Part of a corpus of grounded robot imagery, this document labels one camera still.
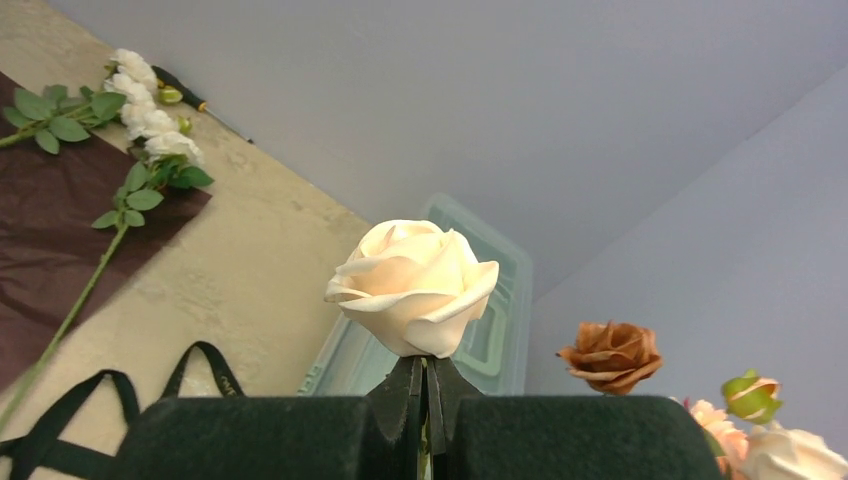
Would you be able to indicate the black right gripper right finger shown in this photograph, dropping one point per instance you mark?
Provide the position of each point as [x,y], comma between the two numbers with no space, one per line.
[475,436]

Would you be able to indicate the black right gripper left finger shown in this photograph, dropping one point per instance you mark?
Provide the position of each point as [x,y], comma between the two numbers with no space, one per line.
[335,437]

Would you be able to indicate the small cream rose stem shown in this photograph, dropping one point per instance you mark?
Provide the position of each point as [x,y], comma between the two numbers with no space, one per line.
[415,288]

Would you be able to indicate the brown orange flower stem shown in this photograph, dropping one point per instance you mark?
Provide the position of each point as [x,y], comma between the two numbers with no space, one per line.
[612,358]

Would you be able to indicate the white flower stem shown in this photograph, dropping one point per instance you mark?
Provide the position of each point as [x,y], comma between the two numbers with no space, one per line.
[166,157]
[56,116]

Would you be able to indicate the dark red wrapping paper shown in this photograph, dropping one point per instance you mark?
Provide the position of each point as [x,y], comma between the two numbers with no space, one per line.
[49,249]

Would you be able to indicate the clear plastic storage box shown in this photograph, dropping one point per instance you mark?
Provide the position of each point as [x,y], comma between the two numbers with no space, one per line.
[492,354]

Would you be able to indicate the yellow black screwdriver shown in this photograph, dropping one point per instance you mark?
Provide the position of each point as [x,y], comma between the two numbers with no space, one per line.
[171,91]

